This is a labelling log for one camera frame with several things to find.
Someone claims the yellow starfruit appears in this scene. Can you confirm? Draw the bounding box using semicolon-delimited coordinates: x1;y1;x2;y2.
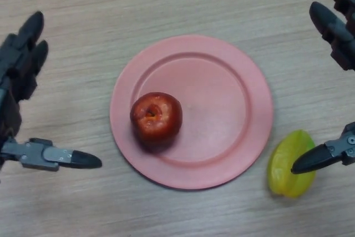
266;129;317;199

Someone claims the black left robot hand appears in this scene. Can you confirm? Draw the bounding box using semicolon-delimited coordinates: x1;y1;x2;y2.
0;11;103;172

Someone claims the red apple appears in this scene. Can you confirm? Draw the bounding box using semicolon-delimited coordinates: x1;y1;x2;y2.
130;92;183;147

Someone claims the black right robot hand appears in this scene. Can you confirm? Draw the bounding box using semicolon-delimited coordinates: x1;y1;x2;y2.
290;0;355;175

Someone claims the pink round plate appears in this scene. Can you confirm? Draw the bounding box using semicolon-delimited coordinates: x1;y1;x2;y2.
109;34;273;191

